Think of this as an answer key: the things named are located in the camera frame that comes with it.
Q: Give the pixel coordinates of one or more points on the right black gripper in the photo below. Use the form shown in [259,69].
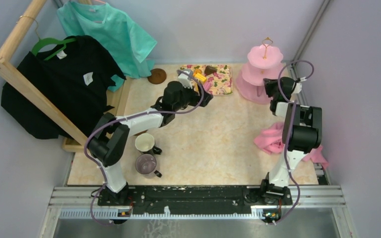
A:
[268,84]

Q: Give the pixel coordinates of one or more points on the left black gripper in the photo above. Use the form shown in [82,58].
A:
[196,96]

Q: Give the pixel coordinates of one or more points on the pink macaron roll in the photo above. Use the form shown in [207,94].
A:
[207,86]

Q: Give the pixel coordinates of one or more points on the pink three-tier cake stand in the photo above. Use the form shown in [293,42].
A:
[264,61]

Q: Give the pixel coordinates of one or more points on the chocolate cake slice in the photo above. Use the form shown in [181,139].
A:
[209,70]

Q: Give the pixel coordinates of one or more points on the floral serving tray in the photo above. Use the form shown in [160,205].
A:
[221,80]

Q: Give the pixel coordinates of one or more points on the brown round coaster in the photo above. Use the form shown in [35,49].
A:
[157,76]
[142,132]

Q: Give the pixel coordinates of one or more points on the pink cloth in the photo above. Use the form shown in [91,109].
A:
[270,141]

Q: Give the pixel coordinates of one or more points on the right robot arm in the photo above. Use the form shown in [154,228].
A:
[302,132]

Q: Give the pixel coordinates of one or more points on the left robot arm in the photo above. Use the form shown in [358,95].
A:
[106,144]

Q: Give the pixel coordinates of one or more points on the yellow cake piece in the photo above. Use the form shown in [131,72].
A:
[201,78]

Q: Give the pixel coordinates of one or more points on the white mug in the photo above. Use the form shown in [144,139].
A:
[145,144]

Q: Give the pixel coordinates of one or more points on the purple mug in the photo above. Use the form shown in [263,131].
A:
[148,166]

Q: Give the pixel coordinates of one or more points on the teal t-shirt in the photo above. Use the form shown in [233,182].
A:
[127,42]

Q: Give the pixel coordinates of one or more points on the black t-shirt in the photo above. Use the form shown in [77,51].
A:
[75,81]

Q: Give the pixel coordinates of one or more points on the green clothes hanger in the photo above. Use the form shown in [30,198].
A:
[51,41]

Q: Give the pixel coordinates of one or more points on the wooden clothes rack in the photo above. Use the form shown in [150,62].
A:
[11,75]

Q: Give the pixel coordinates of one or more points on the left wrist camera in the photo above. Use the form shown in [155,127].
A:
[184,77]

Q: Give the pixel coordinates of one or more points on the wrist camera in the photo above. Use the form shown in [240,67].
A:
[184,77]
[298,85]

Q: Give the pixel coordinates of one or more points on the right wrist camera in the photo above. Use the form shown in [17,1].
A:
[298,85]

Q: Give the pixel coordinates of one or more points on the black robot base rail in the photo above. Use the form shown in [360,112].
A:
[192,200]

